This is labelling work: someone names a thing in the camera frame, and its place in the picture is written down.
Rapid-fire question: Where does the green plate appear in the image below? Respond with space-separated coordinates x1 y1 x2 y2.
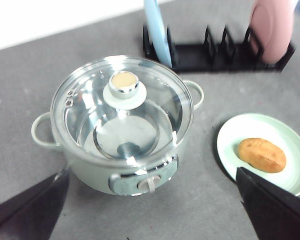
216 113 300 197

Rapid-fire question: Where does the blue plate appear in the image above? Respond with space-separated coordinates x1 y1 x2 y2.
144 0 172 68

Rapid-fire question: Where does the brown potato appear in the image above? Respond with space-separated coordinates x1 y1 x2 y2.
237 138 287 173

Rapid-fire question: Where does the black plate rack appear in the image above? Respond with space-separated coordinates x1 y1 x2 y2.
142 25 295 73

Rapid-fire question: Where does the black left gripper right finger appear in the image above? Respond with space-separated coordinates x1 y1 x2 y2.
236 166 300 240

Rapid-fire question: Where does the glass pot lid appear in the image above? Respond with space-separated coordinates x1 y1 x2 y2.
50 56 194 167

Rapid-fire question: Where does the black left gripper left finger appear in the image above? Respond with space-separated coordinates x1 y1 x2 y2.
0 168 70 240

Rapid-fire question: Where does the green electric steamer pot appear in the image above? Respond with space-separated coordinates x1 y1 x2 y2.
31 55 204 196

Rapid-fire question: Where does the pink plate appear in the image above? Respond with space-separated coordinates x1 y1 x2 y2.
250 0 296 65

